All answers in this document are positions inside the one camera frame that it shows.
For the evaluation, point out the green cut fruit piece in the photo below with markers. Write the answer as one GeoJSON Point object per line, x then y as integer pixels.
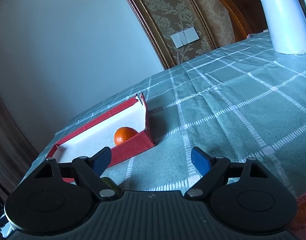
{"type": "Point", "coordinates": [112, 185]}

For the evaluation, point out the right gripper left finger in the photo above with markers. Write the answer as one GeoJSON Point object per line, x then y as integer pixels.
{"type": "Point", "coordinates": [78, 180]}

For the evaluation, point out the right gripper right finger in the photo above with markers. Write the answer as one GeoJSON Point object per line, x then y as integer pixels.
{"type": "Point", "coordinates": [216, 171]}

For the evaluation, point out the brown patterned curtain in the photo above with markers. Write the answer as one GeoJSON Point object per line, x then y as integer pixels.
{"type": "Point", "coordinates": [16, 154]}

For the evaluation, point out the teal checked tablecloth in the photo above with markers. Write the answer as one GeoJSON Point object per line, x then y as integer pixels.
{"type": "Point", "coordinates": [241, 101]}

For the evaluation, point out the orange mandarin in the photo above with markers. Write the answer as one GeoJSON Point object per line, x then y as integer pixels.
{"type": "Point", "coordinates": [123, 134]}

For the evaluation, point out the red shallow cardboard box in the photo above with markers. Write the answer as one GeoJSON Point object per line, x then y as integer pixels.
{"type": "Point", "coordinates": [92, 137]}

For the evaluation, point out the wooden headboard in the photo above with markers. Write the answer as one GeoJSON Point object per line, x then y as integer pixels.
{"type": "Point", "coordinates": [247, 17]}

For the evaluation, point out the white wall light switch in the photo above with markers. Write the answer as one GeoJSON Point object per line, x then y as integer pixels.
{"type": "Point", "coordinates": [185, 37]}

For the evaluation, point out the gold wall frame moulding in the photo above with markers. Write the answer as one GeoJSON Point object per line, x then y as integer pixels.
{"type": "Point", "coordinates": [161, 19]}

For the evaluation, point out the white electric kettle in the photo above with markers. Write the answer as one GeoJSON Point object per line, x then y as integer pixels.
{"type": "Point", "coordinates": [286, 21]}

